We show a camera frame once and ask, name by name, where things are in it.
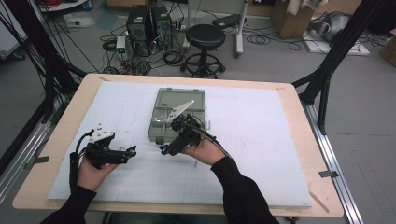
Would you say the person's right hand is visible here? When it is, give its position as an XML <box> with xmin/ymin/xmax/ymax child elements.
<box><xmin>181</xmin><ymin>137</ymin><xmax>227</xmax><ymax>166</ymax></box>

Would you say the thin wooden stick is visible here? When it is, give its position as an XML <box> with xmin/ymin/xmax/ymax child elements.
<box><xmin>307</xmin><ymin>190</ymin><xmax>331</xmax><ymax>215</ymax></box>

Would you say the white foam mat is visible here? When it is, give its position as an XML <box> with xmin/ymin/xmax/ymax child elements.
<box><xmin>48</xmin><ymin>80</ymin><xmax>314</xmax><ymax>209</ymax></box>

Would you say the flat black device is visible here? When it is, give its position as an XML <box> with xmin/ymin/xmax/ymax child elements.
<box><xmin>212</xmin><ymin>13</ymin><xmax>242</xmax><ymax>30</ymax></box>

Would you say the tall cardboard box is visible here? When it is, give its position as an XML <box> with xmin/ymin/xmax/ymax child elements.
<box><xmin>269</xmin><ymin>0</ymin><xmax>316</xmax><ymax>40</ymax></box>

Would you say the grey tape strip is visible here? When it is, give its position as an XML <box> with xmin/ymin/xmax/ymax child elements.
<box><xmin>23</xmin><ymin>154</ymin><xmax>50</xmax><ymax>171</ymax></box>
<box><xmin>318</xmin><ymin>169</ymin><xmax>340</xmax><ymax>179</ymax></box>

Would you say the person's left hand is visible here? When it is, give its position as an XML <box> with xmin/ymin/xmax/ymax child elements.
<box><xmin>76</xmin><ymin>155</ymin><xmax>120</xmax><ymax>192</ymax></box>

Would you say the small white power device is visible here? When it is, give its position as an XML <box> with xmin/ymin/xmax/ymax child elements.
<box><xmin>115</xmin><ymin>35</ymin><xmax>127</xmax><ymax>54</ymax></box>

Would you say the grey plastic compartment box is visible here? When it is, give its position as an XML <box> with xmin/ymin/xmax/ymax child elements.
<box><xmin>147</xmin><ymin>87</ymin><xmax>209</xmax><ymax>145</ymax></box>

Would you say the aluminium rail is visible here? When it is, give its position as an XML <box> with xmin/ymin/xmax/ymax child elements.
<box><xmin>0</xmin><ymin>120</ymin><xmax>53</xmax><ymax>203</ymax></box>
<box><xmin>300</xmin><ymin>100</ymin><xmax>364</xmax><ymax>224</ymax></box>

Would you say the grey bag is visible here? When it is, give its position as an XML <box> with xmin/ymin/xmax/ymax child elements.
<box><xmin>309</xmin><ymin>10</ymin><xmax>352</xmax><ymax>43</ymax></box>

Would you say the black metal frame post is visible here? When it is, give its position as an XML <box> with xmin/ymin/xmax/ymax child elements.
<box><xmin>291</xmin><ymin>0</ymin><xmax>396</xmax><ymax>136</ymax></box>

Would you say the black computer tower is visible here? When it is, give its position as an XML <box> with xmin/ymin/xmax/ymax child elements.
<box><xmin>125</xmin><ymin>5</ymin><xmax>154</xmax><ymax>58</ymax></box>
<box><xmin>150</xmin><ymin>5</ymin><xmax>174</xmax><ymax>52</ymax></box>

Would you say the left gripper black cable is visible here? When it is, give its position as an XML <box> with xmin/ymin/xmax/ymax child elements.
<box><xmin>68</xmin><ymin>129</ymin><xmax>95</xmax><ymax>191</ymax></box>

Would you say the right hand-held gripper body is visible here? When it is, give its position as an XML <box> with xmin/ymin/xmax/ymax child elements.
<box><xmin>163</xmin><ymin>99</ymin><xmax>204</xmax><ymax>157</ymax></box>

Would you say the black frame with cables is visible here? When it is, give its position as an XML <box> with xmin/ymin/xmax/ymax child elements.
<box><xmin>0</xmin><ymin>0</ymin><xmax>89</xmax><ymax>124</ymax></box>

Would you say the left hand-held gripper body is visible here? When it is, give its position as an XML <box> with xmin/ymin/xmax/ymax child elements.
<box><xmin>84</xmin><ymin>122</ymin><xmax>129</xmax><ymax>171</ymax></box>

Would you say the wooden table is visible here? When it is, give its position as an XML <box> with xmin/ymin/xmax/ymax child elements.
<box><xmin>12</xmin><ymin>73</ymin><xmax>346</xmax><ymax>218</ymax></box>

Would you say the white floor board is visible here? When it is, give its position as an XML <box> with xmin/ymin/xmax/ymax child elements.
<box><xmin>302</xmin><ymin>30</ymin><xmax>372</xmax><ymax>58</ymax></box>

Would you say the black round stool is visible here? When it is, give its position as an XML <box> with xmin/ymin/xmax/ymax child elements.
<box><xmin>179</xmin><ymin>23</ymin><xmax>227</xmax><ymax>80</ymax></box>

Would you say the small cardboard box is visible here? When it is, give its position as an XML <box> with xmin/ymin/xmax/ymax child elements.
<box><xmin>378</xmin><ymin>28</ymin><xmax>396</xmax><ymax>69</ymax></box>

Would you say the coiled black floor cable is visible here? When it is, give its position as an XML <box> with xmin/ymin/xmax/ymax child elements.
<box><xmin>162</xmin><ymin>49</ymin><xmax>187</xmax><ymax>67</ymax></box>

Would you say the white cabinet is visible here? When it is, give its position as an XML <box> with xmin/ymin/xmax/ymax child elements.
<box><xmin>0</xmin><ymin>6</ymin><xmax>29</xmax><ymax>61</ymax></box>

